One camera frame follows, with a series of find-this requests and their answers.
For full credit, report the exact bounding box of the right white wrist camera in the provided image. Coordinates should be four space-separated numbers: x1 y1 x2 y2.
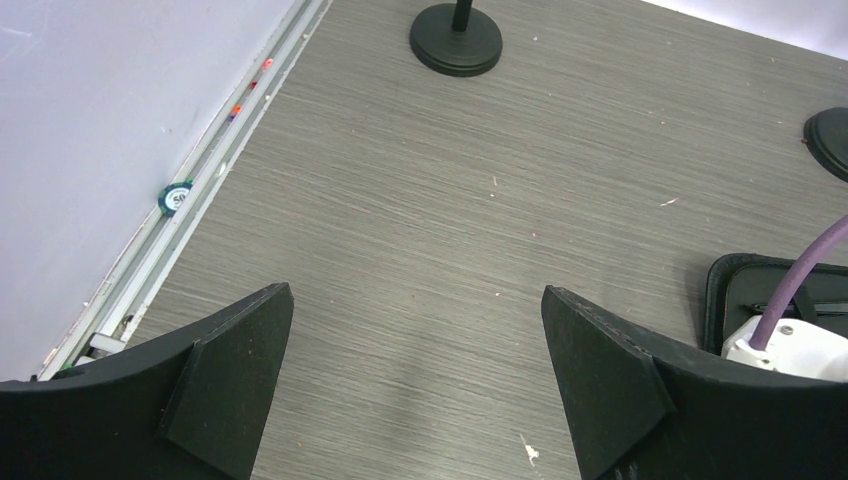
721 315 847 383

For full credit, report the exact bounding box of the left black microphone stand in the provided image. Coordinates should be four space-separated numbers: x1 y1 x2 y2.
409 0 503 77

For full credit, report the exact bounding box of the right black microphone stand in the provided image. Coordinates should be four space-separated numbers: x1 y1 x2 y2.
802 107 847 182

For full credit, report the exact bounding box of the black hair clip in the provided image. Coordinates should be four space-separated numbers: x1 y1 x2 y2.
751 301 848 318

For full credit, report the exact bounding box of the green poker chip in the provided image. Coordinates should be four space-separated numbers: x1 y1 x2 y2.
157 179 193 217

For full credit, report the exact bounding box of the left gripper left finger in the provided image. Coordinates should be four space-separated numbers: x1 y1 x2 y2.
1 283 294 479

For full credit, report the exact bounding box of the black microphone stand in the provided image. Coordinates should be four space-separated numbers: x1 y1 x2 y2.
802 107 847 182
409 0 503 77

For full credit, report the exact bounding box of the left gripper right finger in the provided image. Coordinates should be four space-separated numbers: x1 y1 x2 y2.
541 286 847 479

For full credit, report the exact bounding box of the black zipper tool case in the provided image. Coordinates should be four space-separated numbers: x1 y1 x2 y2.
699 253 847 355

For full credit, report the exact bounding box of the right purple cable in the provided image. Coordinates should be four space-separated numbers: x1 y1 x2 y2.
748 213 848 352

